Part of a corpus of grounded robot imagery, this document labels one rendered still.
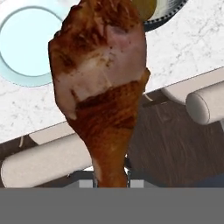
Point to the light blue round plate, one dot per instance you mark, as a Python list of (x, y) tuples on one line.
[(26, 43)]

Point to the dark-rimmed round plate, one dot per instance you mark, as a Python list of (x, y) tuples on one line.
[(166, 16)]

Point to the brown roasted chicken drumstick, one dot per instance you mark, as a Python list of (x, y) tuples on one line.
[(105, 87)]

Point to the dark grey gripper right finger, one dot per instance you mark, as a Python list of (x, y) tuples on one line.
[(140, 179)]

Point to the yellow-green avocado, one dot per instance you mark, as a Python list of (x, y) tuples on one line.
[(147, 8)]

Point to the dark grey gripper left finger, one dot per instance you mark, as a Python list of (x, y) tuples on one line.
[(83, 179)]

